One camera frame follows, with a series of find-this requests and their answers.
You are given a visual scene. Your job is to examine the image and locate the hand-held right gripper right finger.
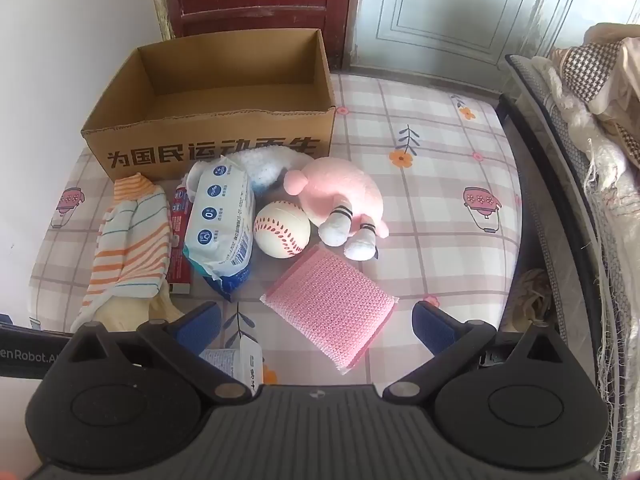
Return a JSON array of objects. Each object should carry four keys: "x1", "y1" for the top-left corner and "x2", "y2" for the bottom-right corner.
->
[{"x1": 382, "y1": 301, "x2": 590, "y2": 403}]

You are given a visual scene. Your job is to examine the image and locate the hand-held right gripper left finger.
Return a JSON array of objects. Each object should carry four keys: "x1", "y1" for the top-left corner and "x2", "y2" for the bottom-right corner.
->
[{"x1": 50, "y1": 301, "x2": 257, "y2": 406}]

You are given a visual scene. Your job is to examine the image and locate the small white snack packet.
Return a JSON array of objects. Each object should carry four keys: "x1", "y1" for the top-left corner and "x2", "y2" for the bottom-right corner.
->
[{"x1": 199, "y1": 337, "x2": 263, "y2": 386}]

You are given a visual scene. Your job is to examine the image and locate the red toothpaste tube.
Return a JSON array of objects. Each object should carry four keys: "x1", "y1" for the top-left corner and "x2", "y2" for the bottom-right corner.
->
[{"x1": 167, "y1": 183, "x2": 193, "y2": 296}]

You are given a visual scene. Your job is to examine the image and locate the cream knit gloves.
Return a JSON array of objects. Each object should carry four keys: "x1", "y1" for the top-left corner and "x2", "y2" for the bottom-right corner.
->
[{"x1": 92, "y1": 290, "x2": 186, "y2": 333}]

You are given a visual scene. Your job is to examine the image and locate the pink sponge cloth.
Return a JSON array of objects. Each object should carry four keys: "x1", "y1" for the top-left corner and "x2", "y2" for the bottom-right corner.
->
[{"x1": 260, "y1": 242, "x2": 399, "y2": 373}]

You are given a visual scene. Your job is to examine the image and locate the blue white wet wipes pack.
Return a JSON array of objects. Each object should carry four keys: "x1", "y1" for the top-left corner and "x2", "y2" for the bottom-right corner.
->
[{"x1": 182, "y1": 156, "x2": 257, "y2": 303}]

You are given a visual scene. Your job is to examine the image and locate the orange striped white sock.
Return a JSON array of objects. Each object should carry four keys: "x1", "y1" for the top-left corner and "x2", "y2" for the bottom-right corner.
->
[{"x1": 70, "y1": 172, "x2": 173, "y2": 333}]

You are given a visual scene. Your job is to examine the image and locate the white baseball red stitching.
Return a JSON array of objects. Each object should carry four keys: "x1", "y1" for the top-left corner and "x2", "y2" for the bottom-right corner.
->
[{"x1": 253, "y1": 201, "x2": 311, "y2": 260}]

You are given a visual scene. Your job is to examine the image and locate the pink plush toy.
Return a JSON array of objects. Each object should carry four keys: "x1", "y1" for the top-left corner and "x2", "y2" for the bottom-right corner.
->
[{"x1": 283, "y1": 156, "x2": 390, "y2": 262}]

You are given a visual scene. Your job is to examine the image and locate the fluffy white blue knit hat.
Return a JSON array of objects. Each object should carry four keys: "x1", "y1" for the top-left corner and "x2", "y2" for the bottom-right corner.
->
[{"x1": 180, "y1": 149, "x2": 313, "y2": 193}]

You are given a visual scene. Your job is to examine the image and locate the brown cardboard box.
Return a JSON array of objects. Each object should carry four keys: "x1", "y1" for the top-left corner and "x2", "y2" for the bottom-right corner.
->
[{"x1": 81, "y1": 28, "x2": 337, "y2": 182}]

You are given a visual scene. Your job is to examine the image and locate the beige rag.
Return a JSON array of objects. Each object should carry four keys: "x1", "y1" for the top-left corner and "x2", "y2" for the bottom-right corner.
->
[{"x1": 507, "y1": 267, "x2": 556, "y2": 331}]

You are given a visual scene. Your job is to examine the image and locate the checked printed bed sheet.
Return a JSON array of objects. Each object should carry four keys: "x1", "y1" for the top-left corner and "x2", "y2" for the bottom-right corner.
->
[{"x1": 27, "y1": 72, "x2": 526, "y2": 396}]

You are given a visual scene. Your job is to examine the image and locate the chair with grey cushion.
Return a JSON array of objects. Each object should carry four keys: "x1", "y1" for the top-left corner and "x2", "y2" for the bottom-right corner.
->
[{"x1": 495, "y1": 92, "x2": 608, "y2": 391}]

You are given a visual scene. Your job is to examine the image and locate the grey mattress with dark piping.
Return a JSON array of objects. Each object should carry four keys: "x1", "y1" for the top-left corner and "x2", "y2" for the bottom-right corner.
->
[{"x1": 504, "y1": 54, "x2": 640, "y2": 411}]

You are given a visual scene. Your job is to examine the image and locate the white frayed fabric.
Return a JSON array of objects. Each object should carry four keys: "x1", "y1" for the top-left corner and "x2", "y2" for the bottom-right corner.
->
[{"x1": 530, "y1": 55, "x2": 640, "y2": 411}]

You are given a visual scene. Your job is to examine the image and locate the houndstooth cloth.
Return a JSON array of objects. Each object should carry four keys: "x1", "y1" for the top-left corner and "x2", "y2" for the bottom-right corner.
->
[{"x1": 550, "y1": 42, "x2": 640, "y2": 171}]

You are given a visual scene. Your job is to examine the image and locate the beige cloth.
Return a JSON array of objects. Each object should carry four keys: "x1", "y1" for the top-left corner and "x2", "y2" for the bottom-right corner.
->
[{"x1": 585, "y1": 22, "x2": 640, "y2": 126}]

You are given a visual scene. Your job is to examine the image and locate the white panelled door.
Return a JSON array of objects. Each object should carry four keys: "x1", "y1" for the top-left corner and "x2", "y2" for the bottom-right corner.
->
[{"x1": 350, "y1": 0, "x2": 601, "y2": 91}]

